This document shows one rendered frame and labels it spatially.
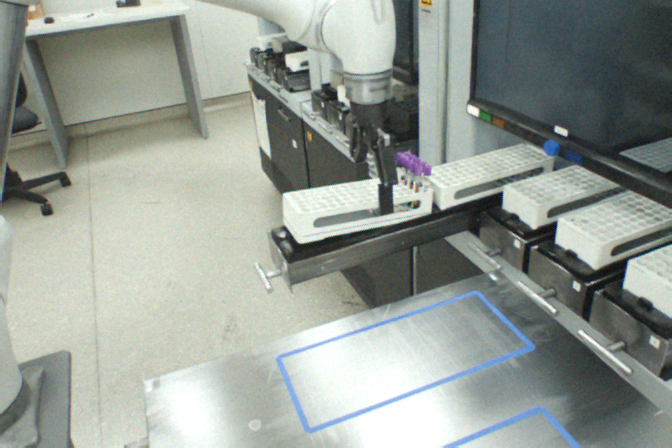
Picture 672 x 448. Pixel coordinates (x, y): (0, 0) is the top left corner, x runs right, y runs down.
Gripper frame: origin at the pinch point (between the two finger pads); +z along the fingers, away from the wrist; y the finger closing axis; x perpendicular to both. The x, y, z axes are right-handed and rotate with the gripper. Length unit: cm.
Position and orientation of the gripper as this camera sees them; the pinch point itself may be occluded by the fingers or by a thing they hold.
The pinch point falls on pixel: (373, 193)
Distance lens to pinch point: 112.6
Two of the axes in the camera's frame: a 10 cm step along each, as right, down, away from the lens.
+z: 0.8, 8.8, 4.7
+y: 3.9, 4.1, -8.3
